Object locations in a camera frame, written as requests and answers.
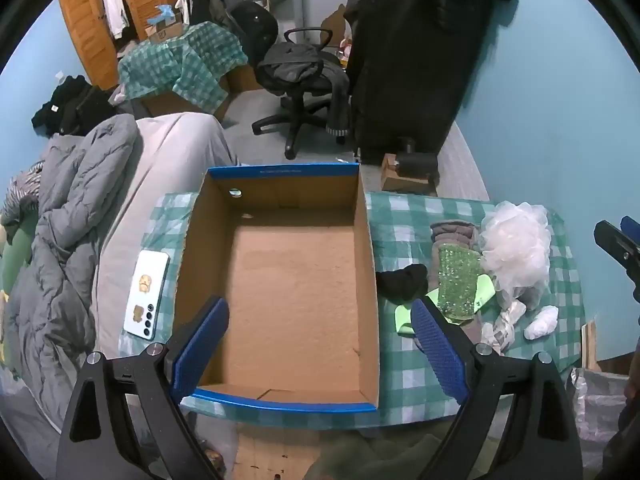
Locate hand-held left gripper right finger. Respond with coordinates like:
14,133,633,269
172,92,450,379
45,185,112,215
410,296,585,480

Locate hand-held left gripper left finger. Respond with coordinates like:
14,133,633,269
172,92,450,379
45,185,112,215
56,296,231,480

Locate green sparkly cloth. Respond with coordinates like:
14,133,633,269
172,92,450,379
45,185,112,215
434,242,483,323

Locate black sock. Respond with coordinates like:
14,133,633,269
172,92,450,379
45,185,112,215
375,264,429,306

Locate white plastic bag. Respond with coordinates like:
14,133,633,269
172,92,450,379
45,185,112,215
480,300,527,356

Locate white mesh bath pouf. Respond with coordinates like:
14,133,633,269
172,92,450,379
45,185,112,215
480,201,553,306

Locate white wadded bundle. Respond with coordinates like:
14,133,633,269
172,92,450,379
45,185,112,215
523,305,559,341

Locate blue-rimmed cardboard box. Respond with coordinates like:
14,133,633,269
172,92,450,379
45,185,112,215
176,162,379,413

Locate light green cloth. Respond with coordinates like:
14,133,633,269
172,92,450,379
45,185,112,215
394,274,497,336

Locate white smartphone with stickers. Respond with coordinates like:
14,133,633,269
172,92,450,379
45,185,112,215
122,250,171,342

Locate wooden board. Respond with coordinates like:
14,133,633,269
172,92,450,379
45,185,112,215
582,320,601,372

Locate green checkered tablecloth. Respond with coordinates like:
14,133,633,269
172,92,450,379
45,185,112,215
117,191,587,431

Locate brown folded socks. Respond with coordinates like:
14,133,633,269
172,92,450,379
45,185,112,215
429,221,496,346

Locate olive green cloth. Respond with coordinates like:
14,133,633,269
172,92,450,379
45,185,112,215
305,420,451,480

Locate flat cardboard sheet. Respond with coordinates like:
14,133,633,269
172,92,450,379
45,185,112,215
235,430,321,480

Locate silver plastic bag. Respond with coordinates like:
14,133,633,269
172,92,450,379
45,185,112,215
570,367,631,461

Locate grey quilted comforter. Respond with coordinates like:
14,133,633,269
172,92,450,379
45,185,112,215
0,114,138,411

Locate small wooden block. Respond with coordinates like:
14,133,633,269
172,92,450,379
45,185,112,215
381,154,436,196

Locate bed with grey sheet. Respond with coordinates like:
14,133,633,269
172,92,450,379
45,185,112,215
92,112,241,356

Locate black cylinder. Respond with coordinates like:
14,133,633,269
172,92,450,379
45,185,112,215
395,137,441,181

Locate green pillow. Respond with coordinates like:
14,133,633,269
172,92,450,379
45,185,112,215
0,225,36,296

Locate striped cloth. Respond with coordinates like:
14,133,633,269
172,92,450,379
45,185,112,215
0,160,46,226

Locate large cardboard box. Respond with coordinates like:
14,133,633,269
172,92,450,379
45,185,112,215
141,62,261,117

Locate black hanging coat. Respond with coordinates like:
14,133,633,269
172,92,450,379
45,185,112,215
342,0,516,166

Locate pile of black clothes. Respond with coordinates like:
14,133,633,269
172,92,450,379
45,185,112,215
31,75,118,137

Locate green checkered cover cloth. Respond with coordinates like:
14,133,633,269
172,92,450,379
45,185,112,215
117,21,249,113

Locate dark jacket on chair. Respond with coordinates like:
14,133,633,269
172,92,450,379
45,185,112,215
257,42,351,136

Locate small open cardboard box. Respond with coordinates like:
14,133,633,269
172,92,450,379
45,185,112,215
145,12,185,43

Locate wooden wardrobe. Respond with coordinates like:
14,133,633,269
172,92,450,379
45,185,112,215
57,0,183,92

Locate cardboard cutout piece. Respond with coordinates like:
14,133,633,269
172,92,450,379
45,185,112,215
320,5,351,36

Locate dark clothes on rack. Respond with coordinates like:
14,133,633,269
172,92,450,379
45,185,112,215
177,0,236,26

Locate white hanging shirt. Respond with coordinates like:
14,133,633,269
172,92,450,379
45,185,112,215
101,0,130,40

